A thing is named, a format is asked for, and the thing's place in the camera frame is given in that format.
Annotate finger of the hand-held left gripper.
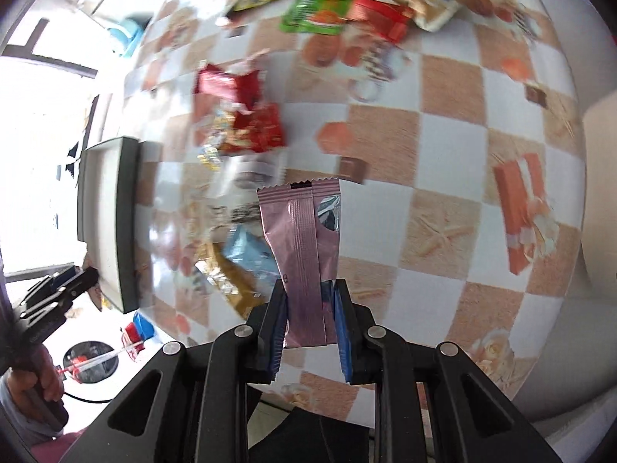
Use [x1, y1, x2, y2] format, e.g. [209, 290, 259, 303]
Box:
[19, 267, 100, 323]
[24, 265, 80, 307]

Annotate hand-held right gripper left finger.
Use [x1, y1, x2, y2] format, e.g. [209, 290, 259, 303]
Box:
[60, 280, 290, 463]

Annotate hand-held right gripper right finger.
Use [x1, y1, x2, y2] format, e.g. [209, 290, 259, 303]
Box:
[332, 279, 564, 463]

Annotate gold snack packet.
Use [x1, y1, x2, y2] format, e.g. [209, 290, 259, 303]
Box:
[195, 243, 271, 319]

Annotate grey rectangular tray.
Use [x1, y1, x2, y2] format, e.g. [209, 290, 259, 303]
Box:
[77, 137, 142, 314]

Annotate light blue snack packet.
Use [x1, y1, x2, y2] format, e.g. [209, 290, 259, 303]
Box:
[224, 226, 280, 281]

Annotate pink stick snack packet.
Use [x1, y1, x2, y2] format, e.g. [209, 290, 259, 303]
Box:
[257, 178, 344, 349]

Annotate clear snack packet purple filling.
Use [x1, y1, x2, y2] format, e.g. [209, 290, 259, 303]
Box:
[217, 152, 287, 198]

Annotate red gold-print snack packet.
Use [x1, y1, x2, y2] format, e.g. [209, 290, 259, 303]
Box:
[226, 103, 287, 155]

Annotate glossy red snack packet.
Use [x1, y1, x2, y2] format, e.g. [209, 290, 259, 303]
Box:
[194, 63, 263, 107]

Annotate person's left forearm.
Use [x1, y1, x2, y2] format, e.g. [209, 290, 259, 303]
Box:
[0, 376, 54, 444]

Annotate person's left hand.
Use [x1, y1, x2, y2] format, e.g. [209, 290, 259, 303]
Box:
[10, 345, 66, 403]

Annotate round black object red mark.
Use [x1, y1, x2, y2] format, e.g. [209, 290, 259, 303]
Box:
[62, 341, 119, 384]

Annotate clear plastic rods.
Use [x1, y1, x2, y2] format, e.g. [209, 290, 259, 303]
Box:
[58, 341, 145, 378]

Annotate blue plastic item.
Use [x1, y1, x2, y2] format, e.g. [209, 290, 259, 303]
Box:
[132, 311, 157, 343]

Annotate person's dark clothing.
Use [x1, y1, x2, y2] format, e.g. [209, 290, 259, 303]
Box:
[248, 407, 374, 463]

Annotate person's maroon clothing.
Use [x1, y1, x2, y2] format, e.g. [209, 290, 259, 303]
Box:
[29, 427, 92, 463]

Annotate white printed snack packet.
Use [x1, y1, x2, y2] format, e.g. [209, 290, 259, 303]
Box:
[193, 106, 237, 171]

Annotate blue plastic basin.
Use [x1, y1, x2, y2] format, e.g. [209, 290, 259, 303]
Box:
[108, 17, 145, 56]

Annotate checked tablecloth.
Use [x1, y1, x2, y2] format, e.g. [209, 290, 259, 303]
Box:
[123, 0, 586, 437]

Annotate pile of assorted snack packets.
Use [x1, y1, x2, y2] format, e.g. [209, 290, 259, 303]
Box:
[217, 0, 536, 46]

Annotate black cable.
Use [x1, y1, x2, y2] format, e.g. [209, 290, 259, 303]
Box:
[62, 390, 116, 404]

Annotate black window frame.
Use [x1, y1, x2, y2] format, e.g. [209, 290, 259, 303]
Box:
[0, 17, 97, 80]

